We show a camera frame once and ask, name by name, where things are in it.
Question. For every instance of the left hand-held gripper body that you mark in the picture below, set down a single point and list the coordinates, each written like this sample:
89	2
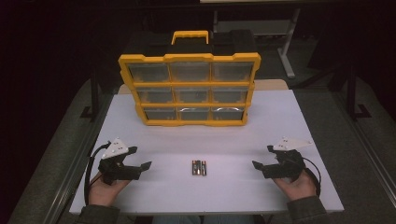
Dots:
116	169

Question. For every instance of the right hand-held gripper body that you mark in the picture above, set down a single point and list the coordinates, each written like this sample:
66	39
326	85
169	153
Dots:
288	166

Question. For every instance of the black and copper battery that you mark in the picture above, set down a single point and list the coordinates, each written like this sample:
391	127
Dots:
204	168
199	168
194	168

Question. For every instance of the clear plastic drawer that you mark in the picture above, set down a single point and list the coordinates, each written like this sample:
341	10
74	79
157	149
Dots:
191	95

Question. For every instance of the yellow and black drawer organizer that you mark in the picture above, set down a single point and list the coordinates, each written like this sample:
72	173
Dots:
190	57

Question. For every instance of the person's right hand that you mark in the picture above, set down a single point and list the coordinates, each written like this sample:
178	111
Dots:
299	188

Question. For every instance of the person's left hand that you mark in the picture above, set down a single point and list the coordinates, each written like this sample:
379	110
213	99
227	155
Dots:
104	193

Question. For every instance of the black metal stand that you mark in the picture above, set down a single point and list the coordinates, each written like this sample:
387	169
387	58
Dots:
352	93
94	93

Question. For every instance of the set of clear organizer drawers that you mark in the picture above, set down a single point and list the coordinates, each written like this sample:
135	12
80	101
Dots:
149	72

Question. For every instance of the aluminium frame rail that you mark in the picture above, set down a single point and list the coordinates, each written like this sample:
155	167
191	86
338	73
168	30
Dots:
373	157
72	177

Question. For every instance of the white metal desk frame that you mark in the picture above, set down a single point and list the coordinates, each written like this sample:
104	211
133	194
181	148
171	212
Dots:
288	53

